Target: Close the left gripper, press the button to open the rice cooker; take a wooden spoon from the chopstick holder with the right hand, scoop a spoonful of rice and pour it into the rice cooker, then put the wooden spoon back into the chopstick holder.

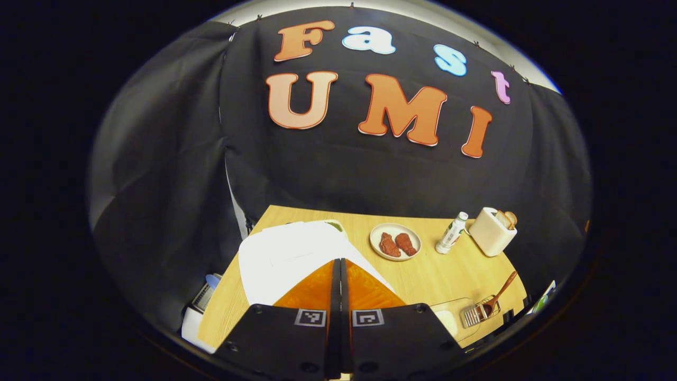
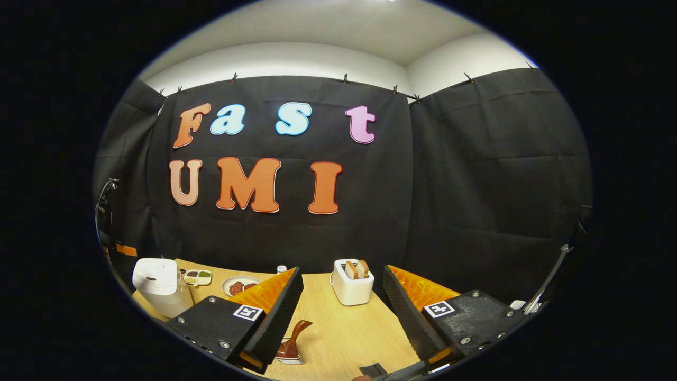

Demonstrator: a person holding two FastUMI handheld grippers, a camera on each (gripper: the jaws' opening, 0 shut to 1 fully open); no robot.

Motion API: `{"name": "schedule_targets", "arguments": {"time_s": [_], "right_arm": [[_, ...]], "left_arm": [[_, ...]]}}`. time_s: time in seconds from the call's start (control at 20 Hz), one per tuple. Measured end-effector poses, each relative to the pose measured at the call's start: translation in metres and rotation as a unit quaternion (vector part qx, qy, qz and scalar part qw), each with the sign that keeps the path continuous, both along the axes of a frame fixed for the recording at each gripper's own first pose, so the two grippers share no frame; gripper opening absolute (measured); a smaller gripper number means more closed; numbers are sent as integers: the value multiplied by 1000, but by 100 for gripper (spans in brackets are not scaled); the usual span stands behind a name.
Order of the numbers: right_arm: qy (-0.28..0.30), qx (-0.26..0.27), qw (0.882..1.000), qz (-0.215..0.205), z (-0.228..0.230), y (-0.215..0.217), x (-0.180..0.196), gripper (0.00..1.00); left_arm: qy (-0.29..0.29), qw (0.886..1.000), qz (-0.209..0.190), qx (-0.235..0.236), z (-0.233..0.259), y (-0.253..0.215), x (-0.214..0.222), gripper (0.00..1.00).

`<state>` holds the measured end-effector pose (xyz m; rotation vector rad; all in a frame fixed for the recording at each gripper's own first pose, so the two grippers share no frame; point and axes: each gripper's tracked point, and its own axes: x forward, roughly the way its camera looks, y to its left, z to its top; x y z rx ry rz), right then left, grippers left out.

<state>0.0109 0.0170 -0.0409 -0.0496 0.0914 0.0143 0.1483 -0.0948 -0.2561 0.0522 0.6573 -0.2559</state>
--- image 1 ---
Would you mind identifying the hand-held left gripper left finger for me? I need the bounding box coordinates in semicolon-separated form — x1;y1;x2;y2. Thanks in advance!
214;258;342;381

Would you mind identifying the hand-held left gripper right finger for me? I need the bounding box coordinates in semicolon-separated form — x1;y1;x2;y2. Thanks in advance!
341;258;466;379

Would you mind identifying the clear rice container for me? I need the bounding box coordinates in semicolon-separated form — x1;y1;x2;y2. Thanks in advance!
429;297;482;342

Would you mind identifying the white rice cooker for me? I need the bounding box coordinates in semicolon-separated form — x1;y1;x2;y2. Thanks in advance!
238;220;395;306

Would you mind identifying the brown wooden spoon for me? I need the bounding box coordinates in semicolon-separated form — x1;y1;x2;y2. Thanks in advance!
482;271;518;316

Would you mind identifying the white box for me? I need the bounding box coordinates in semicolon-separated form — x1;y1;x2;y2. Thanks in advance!
181;307;217;354

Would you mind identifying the grey keypad device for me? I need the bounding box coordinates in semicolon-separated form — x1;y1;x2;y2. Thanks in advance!
191;274;223;314

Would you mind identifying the white round plate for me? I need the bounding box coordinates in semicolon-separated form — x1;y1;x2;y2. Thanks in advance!
369;223;422;261

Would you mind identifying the white green drink bottle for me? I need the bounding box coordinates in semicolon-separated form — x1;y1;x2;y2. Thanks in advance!
435;212;469;255

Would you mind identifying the white toaster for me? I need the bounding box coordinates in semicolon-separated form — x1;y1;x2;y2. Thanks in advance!
469;207;518;258

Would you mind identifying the white green packet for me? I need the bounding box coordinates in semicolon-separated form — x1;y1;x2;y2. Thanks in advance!
526;280;557;315

